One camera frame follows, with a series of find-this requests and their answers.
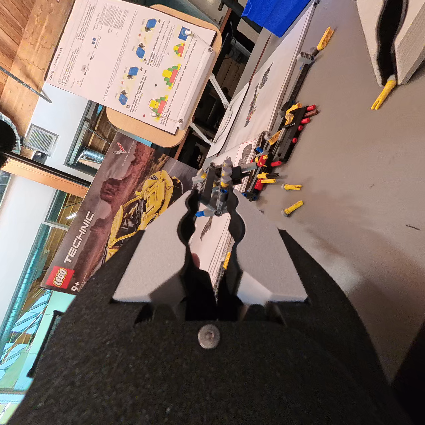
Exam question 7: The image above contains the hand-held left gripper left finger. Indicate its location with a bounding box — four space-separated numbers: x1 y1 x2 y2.
112 190 200 321

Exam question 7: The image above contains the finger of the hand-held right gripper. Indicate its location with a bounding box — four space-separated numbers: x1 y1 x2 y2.
393 0 425 86
356 0 396 87

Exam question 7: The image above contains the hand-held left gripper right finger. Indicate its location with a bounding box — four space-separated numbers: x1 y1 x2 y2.
217 189 309 322

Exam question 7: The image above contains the black toy gear assembly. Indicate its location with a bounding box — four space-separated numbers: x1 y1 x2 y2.
192 159 258 218

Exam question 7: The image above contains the toy car set box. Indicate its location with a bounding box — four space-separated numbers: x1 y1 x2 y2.
40 131 200 295

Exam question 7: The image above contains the long black toy beam assembly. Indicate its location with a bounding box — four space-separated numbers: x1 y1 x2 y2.
214 252 232 294

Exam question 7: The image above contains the blue plastic bin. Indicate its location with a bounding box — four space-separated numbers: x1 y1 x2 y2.
242 0 313 38

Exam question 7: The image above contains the building instruction booklet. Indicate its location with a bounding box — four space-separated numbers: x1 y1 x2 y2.
189 0 317 293

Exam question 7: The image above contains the partly built toy chassis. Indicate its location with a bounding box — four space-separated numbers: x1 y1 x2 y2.
244 27 335 201

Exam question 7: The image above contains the black stand pole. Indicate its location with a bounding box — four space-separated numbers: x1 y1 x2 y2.
220 0 248 15

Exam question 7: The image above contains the black dimpled mat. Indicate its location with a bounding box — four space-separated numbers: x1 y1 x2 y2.
392 335 425 425

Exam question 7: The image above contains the printed instruction sheet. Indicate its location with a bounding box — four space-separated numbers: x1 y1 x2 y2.
44 0 217 135

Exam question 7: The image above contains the wooden pillar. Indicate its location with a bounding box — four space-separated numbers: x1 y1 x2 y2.
0 0 76 137

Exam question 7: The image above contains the silver flexible duct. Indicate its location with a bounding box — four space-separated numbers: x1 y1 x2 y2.
76 146 107 165

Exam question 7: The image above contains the wall air vent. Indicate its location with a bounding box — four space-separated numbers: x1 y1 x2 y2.
24 124 60 156

